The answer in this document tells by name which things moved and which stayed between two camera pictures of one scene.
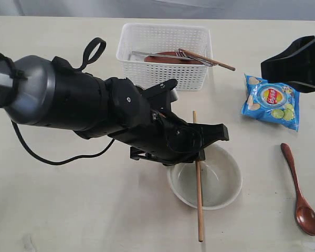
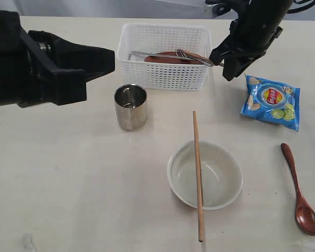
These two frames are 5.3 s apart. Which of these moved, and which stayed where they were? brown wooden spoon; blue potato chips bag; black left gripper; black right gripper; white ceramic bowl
Moved: black right gripper; black left gripper
Stayed: white ceramic bowl; blue potato chips bag; brown wooden spoon
